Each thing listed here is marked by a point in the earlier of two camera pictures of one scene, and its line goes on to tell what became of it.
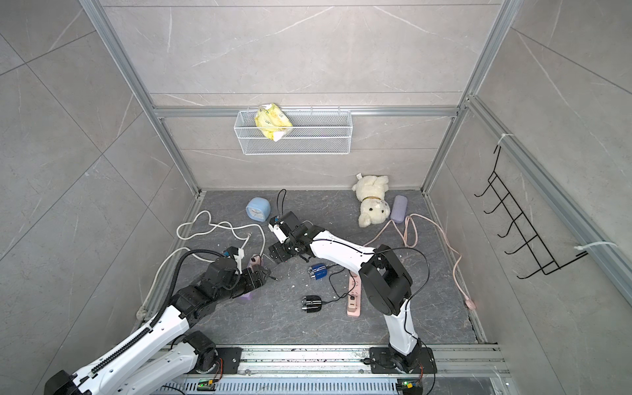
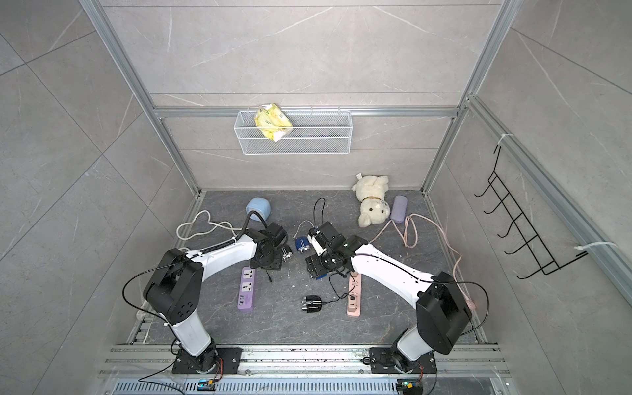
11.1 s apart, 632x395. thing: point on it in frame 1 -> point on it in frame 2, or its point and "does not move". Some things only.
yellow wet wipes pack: x=271 y=121 does not move
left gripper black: x=250 y=277 -> x=277 y=265
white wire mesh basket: x=312 y=132 does not move
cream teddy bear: x=370 y=191 does not move
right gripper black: x=278 y=253 -> x=314 y=267
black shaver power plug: x=313 y=303 does not move
